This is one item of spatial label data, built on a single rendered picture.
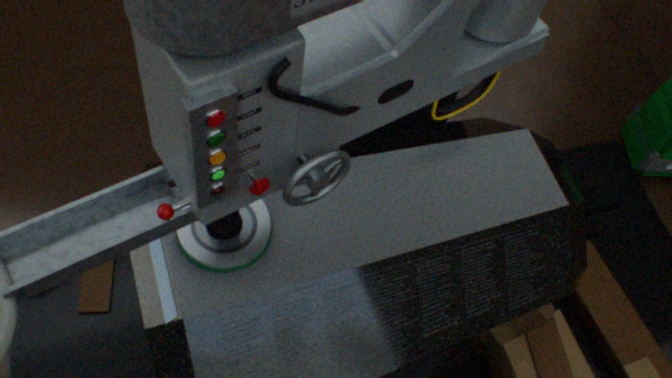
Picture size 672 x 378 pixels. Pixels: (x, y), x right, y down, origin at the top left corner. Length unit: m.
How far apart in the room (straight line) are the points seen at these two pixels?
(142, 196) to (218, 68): 0.50
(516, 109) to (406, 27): 1.91
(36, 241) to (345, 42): 0.68
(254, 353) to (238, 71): 0.82
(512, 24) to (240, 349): 0.92
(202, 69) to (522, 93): 2.34
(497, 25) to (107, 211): 0.86
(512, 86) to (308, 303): 1.83
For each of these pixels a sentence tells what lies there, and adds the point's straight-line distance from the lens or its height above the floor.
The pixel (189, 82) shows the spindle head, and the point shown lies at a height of 1.54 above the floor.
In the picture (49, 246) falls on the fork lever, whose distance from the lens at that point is 1.47.
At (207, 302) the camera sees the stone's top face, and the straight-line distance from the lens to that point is 1.66.
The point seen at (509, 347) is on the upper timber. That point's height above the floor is 0.20.
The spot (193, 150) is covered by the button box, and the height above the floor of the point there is 1.42.
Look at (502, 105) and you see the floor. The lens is 3.19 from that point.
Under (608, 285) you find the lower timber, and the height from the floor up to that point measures 0.09.
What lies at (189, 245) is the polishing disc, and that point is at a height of 0.88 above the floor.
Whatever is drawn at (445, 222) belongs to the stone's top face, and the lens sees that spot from 1.81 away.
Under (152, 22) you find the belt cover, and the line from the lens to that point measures 1.02.
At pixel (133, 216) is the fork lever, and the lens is 1.48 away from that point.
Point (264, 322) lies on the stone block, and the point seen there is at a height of 0.78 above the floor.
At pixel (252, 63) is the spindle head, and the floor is 1.54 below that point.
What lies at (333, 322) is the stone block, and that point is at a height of 0.74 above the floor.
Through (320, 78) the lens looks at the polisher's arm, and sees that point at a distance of 1.27.
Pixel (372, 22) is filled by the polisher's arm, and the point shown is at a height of 1.41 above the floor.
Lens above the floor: 2.36
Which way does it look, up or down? 58 degrees down
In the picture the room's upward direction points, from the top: 12 degrees clockwise
